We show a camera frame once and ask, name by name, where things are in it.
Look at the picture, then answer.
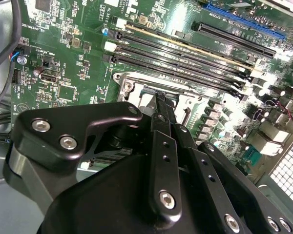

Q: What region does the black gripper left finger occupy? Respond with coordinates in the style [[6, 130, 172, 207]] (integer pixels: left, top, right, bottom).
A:
[[11, 92, 183, 224]]

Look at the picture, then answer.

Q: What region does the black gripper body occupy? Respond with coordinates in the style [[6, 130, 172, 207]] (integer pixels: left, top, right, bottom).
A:
[[38, 154, 225, 234]]

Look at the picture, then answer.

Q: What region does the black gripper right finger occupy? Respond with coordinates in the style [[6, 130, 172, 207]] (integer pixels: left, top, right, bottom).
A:
[[164, 95, 293, 234]]

